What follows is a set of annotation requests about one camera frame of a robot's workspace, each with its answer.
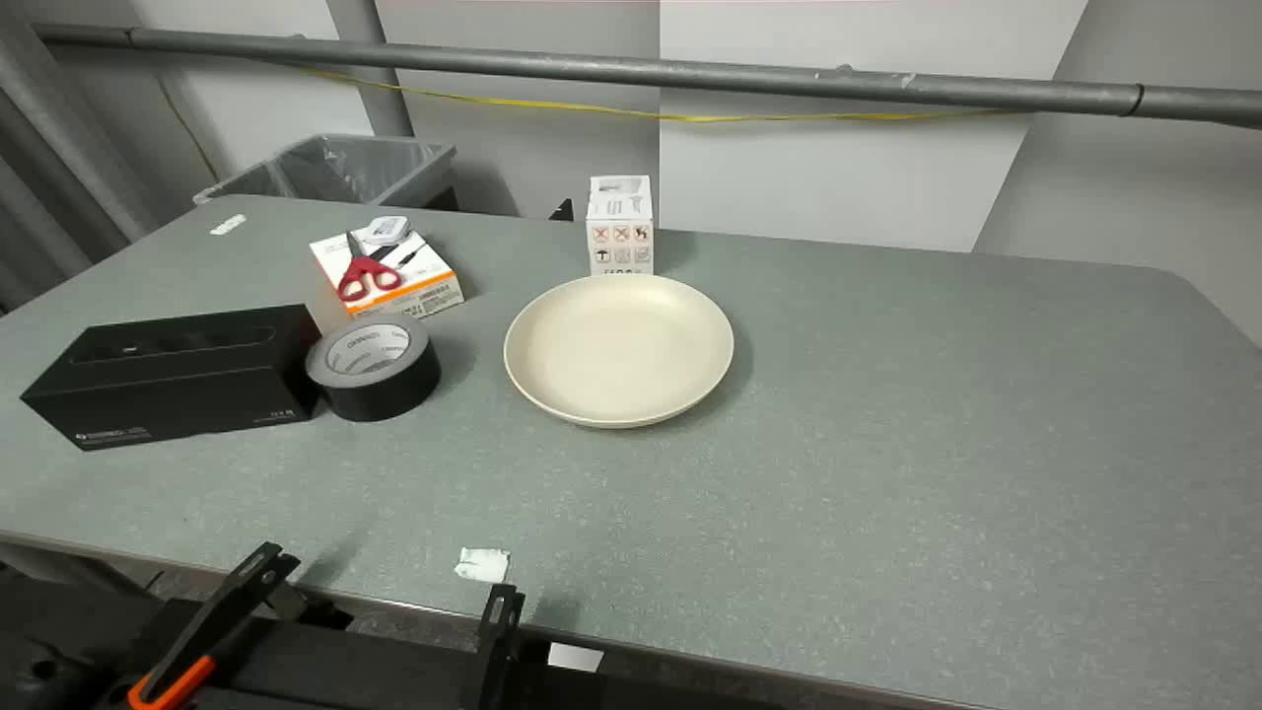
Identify white printed carton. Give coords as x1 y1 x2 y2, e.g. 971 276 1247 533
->
585 170 660 280

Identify grey plastic bin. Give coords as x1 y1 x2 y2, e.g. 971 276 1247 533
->
189 132 460 217

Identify small white label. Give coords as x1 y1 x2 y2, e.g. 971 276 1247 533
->
543 638 606 677

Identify small white packet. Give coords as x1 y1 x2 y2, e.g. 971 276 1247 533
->
345 213 410 253

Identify orange and white box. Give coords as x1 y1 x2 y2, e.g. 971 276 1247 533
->
306 226 470 324

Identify grey horizontal metal pipe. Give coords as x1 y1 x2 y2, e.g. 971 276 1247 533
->
34 21 1262 134

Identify black perforated base board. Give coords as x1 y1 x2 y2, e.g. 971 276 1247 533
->
0 540 922 710

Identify red handled scissors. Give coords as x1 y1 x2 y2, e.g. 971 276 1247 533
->
330 229 426 309

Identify grey vertical post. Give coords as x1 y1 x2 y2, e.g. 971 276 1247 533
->
322 0 416 143

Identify cream round plate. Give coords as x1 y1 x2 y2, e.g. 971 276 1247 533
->
499 267 741 435

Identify black tape roll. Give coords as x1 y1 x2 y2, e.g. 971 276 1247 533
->
301 316 447 426

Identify white tape piece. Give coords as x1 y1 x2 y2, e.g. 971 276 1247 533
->
449 543 512 588

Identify yellow cable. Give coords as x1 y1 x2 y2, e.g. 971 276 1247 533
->
306 68 1018 134

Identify long black box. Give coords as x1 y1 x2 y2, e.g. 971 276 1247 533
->
19 300 322 452

